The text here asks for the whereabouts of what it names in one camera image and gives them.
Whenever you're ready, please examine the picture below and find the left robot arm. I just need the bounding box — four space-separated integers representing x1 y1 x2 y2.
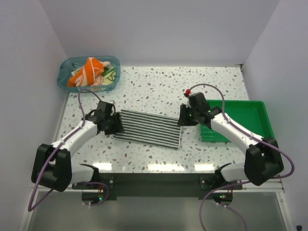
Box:
31 101 124 192

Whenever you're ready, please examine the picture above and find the green plastic tray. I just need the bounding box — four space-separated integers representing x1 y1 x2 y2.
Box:
200 100 274 142

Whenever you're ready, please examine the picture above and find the green white striped towel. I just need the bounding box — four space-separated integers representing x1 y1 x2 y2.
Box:
114 110 181 149

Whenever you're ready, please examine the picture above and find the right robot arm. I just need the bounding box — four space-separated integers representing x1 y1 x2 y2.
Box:
178 92 284 189

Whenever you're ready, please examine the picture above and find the teal plastic laundry basket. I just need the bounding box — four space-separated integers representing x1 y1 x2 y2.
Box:
57 56 121 93

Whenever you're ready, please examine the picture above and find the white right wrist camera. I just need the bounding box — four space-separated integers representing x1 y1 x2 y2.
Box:
184 89 191 108

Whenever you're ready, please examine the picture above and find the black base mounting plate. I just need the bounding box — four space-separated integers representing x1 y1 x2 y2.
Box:
71 172 244 202

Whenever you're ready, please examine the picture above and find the cream white towel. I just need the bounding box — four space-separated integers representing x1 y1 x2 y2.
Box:
92 61 116 86

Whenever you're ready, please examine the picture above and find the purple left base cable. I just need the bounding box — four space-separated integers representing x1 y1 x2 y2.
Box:
81 182 111 206

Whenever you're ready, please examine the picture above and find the orange white towel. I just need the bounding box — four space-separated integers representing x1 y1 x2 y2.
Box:
67 57 99 87

